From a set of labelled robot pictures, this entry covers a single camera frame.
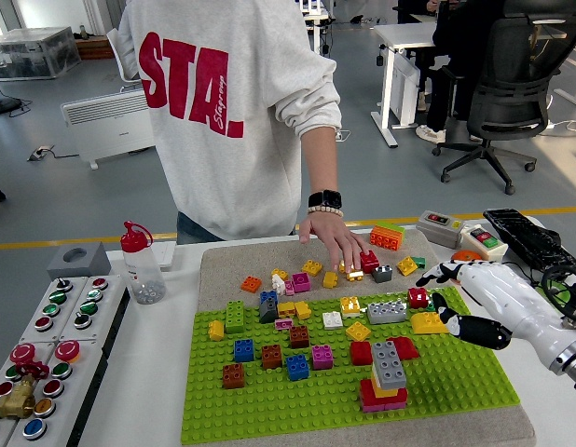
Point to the red and white toy brick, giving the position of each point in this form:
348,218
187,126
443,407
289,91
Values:
418,299

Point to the white switch box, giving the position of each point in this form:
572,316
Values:
486,239

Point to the red sloped toy brick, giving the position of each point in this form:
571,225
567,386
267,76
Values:
409,349

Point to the orange long toy brick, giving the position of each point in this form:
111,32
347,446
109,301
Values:
386,239

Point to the grey switch box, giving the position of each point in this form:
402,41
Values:
437,228

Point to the light grey long toy brick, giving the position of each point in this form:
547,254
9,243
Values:
387,313

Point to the orange fruit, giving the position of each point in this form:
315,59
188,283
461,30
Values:
465,256

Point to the green baseplate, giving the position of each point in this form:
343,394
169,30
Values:
316,410

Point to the grey floor socket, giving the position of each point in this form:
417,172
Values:
40,153

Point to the person's left hand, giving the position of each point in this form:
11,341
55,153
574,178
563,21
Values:
334,235

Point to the dark grey sloped toy brick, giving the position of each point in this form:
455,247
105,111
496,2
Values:
269,312

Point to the brass valve red handwheel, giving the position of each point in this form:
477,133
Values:
15,402

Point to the blue toy brick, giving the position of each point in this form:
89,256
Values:
297,368
243,351
269,297

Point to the light grey tall toy brick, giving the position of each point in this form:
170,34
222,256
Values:
389,365

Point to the white panel heater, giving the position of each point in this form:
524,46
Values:
106,130

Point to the orange square toy brick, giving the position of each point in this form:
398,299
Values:
251,284

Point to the black keyboard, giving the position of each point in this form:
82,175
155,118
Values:
530,239

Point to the small yellow toy brick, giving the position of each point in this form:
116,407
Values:
342,266
279,273
330,279
354,276

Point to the grey push-button box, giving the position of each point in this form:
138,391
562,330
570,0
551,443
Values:
78,386
45,307
4,388
104,302

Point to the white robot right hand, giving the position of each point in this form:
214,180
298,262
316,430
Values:
507,293

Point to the person's left forearm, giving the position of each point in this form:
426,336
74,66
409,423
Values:
320,167

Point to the wide pink flat toy brick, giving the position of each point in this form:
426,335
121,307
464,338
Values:
374,408

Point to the black fan base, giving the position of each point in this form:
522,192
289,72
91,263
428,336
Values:
4,104

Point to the small pink flat toy brick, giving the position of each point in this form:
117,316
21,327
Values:
283,324

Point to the lime green long toy brick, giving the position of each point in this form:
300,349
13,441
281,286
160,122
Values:
395,228

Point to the lime green tall toy brick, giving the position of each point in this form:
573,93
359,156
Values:
236,318

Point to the black wristwatch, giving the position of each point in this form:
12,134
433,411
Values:
327,199

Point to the white computer tower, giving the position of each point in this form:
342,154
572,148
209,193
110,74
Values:
404,93

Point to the person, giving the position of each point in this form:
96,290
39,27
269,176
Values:
223,163
456,46

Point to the magenta toy brick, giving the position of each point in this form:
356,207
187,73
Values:
301,282
322,358

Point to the brown toy brick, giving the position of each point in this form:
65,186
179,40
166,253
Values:
271,357
233,376
299,337

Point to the dark green toy brick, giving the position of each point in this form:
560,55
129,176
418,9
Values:
421,263
430,306

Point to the yellow curved toy brick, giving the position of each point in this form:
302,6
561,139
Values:
425,323

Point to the wooden box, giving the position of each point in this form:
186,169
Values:
94,49

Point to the white desk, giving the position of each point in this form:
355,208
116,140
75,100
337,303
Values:
409,35

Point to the clear storage crate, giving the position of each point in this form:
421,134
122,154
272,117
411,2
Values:
31,53

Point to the white chair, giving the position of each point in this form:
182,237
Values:
114,51

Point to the white flat toy brick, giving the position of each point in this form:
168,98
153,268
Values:
333,320

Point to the white square toy brick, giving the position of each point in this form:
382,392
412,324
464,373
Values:
376,376

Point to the grey-brown mat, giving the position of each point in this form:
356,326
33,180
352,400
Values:
232,265

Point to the black office chair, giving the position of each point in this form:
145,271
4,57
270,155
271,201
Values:
511,84

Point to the grey block with hole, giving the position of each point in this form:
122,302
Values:
97,265

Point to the large red toy brick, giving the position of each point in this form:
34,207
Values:
367,396

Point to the yellow and white toy brick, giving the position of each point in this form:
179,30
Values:
351,307

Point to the clear bottle red cap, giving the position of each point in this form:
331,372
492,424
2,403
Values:
141,274

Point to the small white toy brick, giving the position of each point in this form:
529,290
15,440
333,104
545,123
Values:
278,284

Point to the white flat wall switch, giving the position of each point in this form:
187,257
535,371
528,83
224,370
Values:
166,253

